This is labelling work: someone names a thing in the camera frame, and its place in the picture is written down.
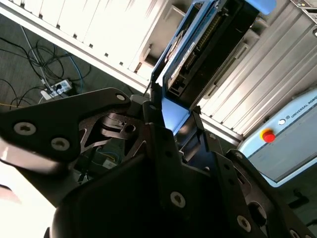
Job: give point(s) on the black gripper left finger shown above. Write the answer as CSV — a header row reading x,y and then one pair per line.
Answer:
x,y
49,119

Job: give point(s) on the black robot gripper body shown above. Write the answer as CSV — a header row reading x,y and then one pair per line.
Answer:
x,y
111,203

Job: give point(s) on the hard disk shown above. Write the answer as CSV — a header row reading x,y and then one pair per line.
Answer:
x,y
223,44

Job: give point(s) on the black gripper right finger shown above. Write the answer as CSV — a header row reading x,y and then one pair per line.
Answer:
x,y
230,178

